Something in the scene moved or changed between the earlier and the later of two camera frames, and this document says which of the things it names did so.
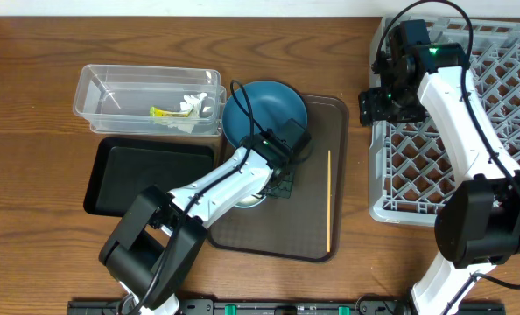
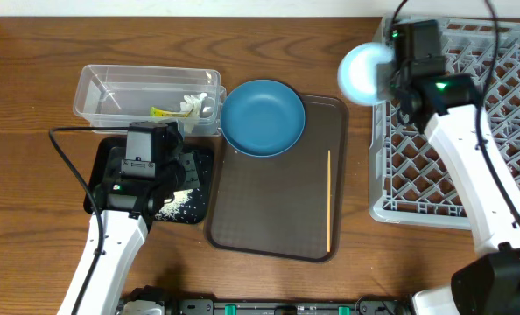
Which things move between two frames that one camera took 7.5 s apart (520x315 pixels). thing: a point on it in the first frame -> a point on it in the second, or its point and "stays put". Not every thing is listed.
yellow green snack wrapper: [159, 112] stays put
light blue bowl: [249, 201] -> [356, 71]
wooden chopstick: [328, 216] stays put
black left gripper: [286, 192] -> [190, 165]
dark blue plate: [272, 103] stays put
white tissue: [192, 102] stays put
